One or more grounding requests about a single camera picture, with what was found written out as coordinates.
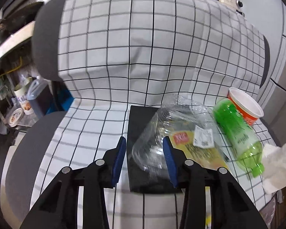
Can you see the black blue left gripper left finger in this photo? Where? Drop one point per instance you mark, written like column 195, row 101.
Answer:
column 57, row 205

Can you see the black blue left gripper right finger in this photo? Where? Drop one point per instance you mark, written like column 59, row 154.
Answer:
column 230, row 205

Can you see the green plastic bottle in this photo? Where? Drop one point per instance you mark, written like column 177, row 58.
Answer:
column 238, row 133

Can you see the white tissue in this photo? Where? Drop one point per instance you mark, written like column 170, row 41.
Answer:
column 274, row 161

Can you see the black trash bag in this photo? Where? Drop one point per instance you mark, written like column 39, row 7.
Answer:
column 147, row 169

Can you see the clear plastic food container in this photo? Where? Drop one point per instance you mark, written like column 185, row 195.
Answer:
column 190, row 127

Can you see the orange white instant noodle bowl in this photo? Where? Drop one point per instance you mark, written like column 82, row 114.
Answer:
column 246, row 105

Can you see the white kitchen counter shelf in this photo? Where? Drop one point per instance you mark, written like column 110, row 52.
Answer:
column 16, row 39

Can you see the grey mesh office chair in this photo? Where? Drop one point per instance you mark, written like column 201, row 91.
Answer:
column 127, row 209

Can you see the small round printed tin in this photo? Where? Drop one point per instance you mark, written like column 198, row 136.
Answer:
column 15, row 117

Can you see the dark soy sauce jug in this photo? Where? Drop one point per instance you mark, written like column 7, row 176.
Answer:
column 39, row 96

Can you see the white printed canister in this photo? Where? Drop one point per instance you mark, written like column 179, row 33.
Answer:
column 20, row 91

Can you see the white black checkered cloth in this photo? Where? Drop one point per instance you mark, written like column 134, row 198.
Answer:
column 114, row 54

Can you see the grey refrigerator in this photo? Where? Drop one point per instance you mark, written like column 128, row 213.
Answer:
column 269, row 17

